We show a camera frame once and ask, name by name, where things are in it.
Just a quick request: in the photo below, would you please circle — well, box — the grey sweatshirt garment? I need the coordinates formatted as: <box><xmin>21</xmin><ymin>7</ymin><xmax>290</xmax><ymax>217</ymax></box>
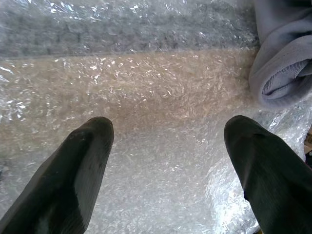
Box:
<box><xmin>248</xmin><ymin>0</ymin><xmax>312</xmax><ymax>108</ymax></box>

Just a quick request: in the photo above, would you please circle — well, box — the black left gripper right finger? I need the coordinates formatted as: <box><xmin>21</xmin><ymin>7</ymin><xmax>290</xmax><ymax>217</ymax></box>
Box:
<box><xmin>223</xmin><ymin>115</ymin><xmax>312</xmax><ymax>234</ymax></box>

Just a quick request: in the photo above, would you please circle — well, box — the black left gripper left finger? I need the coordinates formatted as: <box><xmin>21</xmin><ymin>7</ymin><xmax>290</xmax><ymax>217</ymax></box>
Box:
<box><xmin>0</xmin><ymin>116</ymin><xmax>115</xmax><ymax>234</ymax></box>

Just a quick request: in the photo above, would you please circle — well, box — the clear bubble wrap sheet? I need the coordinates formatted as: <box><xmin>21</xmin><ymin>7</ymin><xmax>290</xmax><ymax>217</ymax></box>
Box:
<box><xmin>0</xmin><ymin>0</ymin><xmax>312</xmax><ymax>234</ymax></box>

